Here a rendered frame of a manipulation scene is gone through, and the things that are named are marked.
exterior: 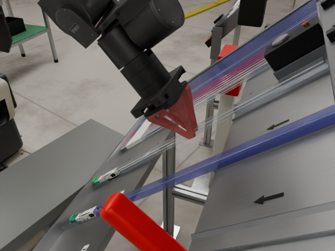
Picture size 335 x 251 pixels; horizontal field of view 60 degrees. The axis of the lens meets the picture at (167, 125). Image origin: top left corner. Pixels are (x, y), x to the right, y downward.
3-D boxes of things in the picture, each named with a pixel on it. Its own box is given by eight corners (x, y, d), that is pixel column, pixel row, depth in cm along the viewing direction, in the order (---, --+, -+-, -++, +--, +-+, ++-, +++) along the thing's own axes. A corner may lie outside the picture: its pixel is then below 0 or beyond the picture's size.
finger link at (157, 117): (216, 113, 49) (183, 68, 46) (206, 139, 43) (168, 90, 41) (185, 127, 53) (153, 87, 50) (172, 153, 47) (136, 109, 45)
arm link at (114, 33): (107, 28, 45) (85, 43, 41) (134, 2, 41) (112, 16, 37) (135, 63, 47) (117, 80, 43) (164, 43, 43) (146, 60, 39)
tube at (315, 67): (96, 186, 65) (92, 183, 65) (99, 181, 66) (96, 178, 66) (328, 68, 34) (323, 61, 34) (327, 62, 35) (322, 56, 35)
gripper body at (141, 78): (189, 72, 47) (161, 35, 45) (168, 105, 40) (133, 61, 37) (160, 90, 51) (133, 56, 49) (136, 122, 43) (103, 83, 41)
